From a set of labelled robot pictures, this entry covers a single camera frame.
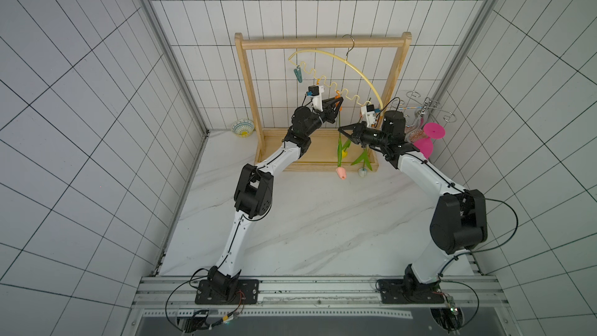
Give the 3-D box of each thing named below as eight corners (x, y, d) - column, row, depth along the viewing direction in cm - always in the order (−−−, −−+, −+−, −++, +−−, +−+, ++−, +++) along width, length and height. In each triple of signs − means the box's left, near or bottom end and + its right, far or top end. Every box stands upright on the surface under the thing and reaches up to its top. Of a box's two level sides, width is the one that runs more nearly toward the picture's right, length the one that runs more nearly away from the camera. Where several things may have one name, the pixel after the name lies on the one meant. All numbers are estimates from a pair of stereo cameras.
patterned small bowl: (230, 133, 120) (228, 127, 117) (241, 122, 126) (239, 116, 123) (246, 140, 117) (244, 134, 114) (257, 128, 123) (255, 122, 120)
